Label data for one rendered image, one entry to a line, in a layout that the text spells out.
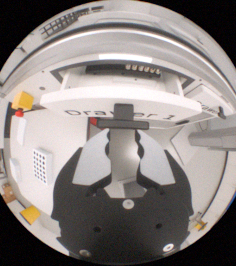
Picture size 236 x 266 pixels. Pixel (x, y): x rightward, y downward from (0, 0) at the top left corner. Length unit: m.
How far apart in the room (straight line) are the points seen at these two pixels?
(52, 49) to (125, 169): 1.10
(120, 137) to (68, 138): 0.78
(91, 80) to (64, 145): 0.21
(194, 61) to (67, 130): 0.36
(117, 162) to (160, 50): 1.04
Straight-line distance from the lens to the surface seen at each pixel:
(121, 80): 0.23
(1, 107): 0.82
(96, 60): 0.17
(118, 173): 1.11
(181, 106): 0.15
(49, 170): 0.37
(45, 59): 0.19
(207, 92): 0.25
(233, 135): 0.96
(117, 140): 1.04
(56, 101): 0.15
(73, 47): 0.16
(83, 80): 0.26
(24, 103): 0.34
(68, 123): 0.32
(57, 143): 0.34
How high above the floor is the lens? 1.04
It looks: 86 degrees down
